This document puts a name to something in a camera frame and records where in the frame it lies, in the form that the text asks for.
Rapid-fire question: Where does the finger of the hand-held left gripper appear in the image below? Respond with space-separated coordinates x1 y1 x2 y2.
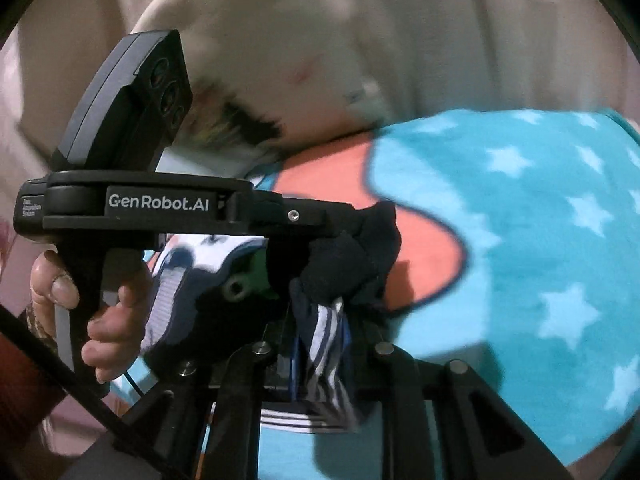
252 191 362 241

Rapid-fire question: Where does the white pillow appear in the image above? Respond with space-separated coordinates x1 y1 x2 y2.
134 0 401 161

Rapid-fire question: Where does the dark striped sock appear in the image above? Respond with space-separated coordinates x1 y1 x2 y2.
260 200 404 434

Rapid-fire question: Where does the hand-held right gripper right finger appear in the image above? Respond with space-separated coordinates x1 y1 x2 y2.
345 340 572 480

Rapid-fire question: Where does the person's left hand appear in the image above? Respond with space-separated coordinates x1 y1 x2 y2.
30 250 154 385

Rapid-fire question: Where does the black cable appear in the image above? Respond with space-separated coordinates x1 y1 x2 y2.
0 305 161 463

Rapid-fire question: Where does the person's left forearm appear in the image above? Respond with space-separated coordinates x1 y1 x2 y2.
0 305 68 413

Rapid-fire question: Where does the turquoise star printed blanket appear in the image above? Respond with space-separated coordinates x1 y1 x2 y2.
110 107 640 480

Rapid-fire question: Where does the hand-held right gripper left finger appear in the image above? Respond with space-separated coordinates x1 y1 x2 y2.
112 339 302 480

